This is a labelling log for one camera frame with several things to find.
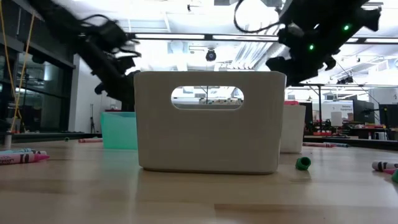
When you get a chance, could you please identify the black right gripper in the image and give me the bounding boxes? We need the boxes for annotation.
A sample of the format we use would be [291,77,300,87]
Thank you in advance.
[265,23,338,87]

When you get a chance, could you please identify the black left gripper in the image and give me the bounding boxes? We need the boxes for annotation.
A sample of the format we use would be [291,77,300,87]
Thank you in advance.
[79,20,141,112]

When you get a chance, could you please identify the grey plastic bin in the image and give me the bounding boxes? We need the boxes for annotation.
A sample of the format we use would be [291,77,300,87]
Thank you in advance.
[134,71,287,175]

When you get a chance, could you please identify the green plastic bin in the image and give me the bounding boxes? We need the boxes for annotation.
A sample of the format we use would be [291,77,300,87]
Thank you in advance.
[99,111,139,151]

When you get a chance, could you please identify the black tripod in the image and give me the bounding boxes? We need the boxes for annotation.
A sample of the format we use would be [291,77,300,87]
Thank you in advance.
[89,104,97,134]

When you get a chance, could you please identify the black background stand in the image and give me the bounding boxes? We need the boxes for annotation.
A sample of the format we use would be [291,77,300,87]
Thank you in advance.
[292,82,326,131]

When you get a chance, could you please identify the black ceiling spotlight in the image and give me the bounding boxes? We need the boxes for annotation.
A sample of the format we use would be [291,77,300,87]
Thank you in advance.
[336,75,354,85]

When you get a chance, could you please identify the white plastic bin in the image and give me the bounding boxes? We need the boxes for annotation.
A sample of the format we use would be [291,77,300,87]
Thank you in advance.
[279,105,307,154]

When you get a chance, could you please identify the white sign board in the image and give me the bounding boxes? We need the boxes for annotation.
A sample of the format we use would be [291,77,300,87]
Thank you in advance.
[322,100,354,119]

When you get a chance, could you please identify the white box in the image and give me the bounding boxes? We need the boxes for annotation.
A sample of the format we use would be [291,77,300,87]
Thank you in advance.
[330,111,343,127]

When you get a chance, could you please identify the cluttered background workbench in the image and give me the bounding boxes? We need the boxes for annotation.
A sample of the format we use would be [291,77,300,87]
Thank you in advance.
[304,114,398,141]

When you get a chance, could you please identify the black computer monitor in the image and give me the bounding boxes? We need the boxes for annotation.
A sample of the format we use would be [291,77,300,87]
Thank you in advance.
[378,103,398,129]
[352,99,376,124]

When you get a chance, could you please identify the light blue crayon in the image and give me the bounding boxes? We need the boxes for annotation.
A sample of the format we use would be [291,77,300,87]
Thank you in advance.
[0,148,34,156]

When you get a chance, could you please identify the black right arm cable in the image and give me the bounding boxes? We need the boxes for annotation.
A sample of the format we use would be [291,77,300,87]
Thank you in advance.
[233,0,282,34]

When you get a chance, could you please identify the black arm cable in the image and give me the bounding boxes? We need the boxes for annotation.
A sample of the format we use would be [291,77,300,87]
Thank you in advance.
[76,14,142,58]
[233,0,282,34]

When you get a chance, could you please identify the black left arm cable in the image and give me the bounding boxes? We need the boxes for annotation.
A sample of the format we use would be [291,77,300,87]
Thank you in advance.
[76,14,142,58]

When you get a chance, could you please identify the yellow cable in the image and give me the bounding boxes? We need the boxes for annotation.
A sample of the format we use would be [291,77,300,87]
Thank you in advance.
[0,0,35,133]

